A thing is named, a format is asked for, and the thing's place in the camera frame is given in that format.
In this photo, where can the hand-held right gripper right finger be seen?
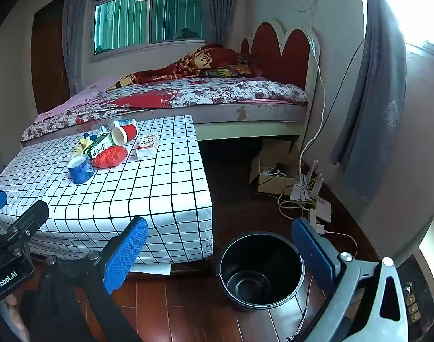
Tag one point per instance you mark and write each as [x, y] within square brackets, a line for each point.
[315, 253]

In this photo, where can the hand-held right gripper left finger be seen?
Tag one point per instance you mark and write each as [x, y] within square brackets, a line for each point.
[126, 253]

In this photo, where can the black trash bin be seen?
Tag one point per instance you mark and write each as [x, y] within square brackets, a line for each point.
[259, 281]

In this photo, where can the yellow cloth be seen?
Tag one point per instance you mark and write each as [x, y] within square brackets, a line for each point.
[79, 148]

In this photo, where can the red paper cup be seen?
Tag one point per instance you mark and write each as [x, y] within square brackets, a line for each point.
[128, 132]

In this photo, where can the person's left hand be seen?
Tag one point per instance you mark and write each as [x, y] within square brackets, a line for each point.
[14, 317]

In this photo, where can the white power strip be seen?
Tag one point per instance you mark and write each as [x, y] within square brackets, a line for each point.
[322, 208]

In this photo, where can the white router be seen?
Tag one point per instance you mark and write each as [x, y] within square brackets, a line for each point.
[302, 192]

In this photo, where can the table with checked cloth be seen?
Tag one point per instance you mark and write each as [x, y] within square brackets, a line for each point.
[149, 192]

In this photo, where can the blue patterned paper cup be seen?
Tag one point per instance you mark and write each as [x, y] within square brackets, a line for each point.
[82, 172]

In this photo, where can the cardboard box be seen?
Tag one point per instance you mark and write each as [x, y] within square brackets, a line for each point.
[270, 185]

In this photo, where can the red plastic bag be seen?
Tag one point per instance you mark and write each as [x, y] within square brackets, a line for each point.
[110, 156]

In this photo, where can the small blue wrapper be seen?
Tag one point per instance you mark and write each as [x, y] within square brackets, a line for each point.
[90, 136]

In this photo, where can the green white carton box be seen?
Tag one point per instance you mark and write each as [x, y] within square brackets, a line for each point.
[100, 145]

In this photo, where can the white red cigarette box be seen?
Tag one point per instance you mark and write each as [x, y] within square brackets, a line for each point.
[147, 141]

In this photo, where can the blue white tissue packet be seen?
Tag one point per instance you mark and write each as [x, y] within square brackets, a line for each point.
[126, 122]

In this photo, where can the pink bed sheet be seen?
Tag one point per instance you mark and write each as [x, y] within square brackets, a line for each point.
[85, 92]

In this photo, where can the brown wooden door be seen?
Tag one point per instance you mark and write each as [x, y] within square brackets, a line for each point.
[48, 60]

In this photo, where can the bed with floral blanket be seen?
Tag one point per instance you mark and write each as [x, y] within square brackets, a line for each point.
[202, 92]

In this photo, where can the grey curtain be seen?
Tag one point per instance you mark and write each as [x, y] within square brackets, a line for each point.
[76, 35]
[377, 78]
[218, 7]

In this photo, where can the colourful printed pillow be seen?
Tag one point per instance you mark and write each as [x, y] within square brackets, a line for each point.
[242, 67]

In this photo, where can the red white heart headboard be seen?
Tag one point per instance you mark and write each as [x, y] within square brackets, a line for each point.
[295, 53]

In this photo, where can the red printed blanket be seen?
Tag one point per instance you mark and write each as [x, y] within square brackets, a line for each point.
[202, 60]

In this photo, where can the window with green curtain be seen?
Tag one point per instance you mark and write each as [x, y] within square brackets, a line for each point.
[149, 10]

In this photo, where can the white bed frame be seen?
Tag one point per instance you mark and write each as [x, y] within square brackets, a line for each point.
[256, 114]

